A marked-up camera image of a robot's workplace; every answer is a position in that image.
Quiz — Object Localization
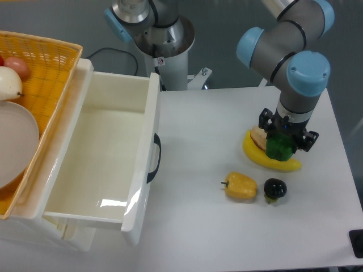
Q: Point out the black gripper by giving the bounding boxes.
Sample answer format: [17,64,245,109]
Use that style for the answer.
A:
[258,108,319,154]

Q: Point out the green bell pepper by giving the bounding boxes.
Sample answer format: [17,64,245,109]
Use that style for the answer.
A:
[265,133,294,162]

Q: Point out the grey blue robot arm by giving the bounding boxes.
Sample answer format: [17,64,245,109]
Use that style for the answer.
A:
[236,1,335,162]

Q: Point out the yellow bell pepper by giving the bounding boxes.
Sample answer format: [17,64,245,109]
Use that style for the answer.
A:
[221,172,258,199]

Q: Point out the open upper white drawer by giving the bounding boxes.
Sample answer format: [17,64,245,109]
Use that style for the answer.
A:
[42,71,162,247]

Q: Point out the white drawer cabinet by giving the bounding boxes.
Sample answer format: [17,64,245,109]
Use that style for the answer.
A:
[1,59,95,251]

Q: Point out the tan bread roll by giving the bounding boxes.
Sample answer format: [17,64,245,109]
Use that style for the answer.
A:
[250,126,267,151]

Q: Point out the yellow banana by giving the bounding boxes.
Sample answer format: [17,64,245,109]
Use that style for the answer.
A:
[242,130,302,172]

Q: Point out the dark purple mangosteen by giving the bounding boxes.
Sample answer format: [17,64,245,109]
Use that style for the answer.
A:
[264,178,287,204]

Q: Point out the black corner object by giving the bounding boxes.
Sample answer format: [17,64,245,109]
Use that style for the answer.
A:
[348,229,363,258]

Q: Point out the yellow woven basket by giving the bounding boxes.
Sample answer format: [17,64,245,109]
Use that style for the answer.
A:
[1,31,83,220]

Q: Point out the pink plate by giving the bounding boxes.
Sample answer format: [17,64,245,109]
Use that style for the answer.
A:
[1,101,39,187]

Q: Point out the white pear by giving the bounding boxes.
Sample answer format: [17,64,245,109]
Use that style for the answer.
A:
[0,66,24,101]

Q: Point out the black drawer handle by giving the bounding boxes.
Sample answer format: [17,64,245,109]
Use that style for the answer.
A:
[146,133,162,184]

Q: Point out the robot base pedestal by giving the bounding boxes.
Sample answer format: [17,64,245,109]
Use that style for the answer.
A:
[104,1,212,91]

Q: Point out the black cable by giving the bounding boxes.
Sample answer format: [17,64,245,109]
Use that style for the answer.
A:
[84,47,139,77]

